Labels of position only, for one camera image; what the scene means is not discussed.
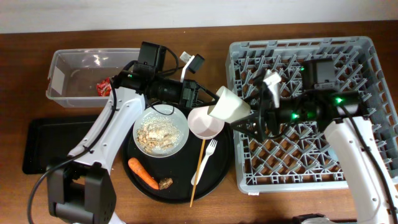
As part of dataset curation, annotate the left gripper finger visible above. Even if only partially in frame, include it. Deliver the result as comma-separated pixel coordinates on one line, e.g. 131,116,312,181
197,100,218,108
198,85,219,100

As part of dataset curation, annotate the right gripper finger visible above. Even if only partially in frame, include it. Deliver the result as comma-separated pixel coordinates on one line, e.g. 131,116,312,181
230,113,260,137
244,91,263,108

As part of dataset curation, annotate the cream plastic cup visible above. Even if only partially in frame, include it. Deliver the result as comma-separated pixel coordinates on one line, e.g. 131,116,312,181
207,86,251,123

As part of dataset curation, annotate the red snack wrapper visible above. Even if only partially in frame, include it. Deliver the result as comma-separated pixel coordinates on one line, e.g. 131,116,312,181
96,77,112,96

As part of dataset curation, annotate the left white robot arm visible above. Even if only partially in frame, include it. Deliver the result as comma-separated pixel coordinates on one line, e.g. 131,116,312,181
41,42,201,223

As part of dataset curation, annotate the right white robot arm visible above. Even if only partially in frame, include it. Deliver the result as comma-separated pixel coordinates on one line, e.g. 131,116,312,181
231,58,397,223

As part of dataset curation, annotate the grey dishwasher rack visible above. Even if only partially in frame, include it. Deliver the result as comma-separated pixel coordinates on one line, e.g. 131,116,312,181
226,37,397,195

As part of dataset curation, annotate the pink saucer plate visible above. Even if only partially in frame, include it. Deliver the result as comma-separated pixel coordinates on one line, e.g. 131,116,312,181
187,106,224,140

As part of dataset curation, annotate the white plastic fork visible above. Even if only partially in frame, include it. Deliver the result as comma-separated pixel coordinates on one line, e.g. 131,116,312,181
191,139,218,185

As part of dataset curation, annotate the wooden chopstick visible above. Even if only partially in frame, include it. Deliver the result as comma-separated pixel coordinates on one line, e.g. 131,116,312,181
190,139,206,208

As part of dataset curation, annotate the grey plate with food scraps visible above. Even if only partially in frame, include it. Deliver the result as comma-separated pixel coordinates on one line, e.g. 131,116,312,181
132,105,190,158

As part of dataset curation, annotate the round black serving tray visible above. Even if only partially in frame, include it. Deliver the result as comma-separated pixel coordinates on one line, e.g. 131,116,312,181
120,102,233,204

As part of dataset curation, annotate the orange carrot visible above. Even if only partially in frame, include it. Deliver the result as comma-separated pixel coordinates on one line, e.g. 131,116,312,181
127,157,159,190

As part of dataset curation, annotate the brown food chunk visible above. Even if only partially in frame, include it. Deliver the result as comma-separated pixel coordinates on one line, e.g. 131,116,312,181
159,177,173,190

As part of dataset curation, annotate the clear plastic bin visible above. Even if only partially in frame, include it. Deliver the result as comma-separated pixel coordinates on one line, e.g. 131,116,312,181
46,48,139,108

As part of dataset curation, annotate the black rectangular tray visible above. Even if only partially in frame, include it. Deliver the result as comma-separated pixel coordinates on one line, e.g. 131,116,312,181
22,115,98,174

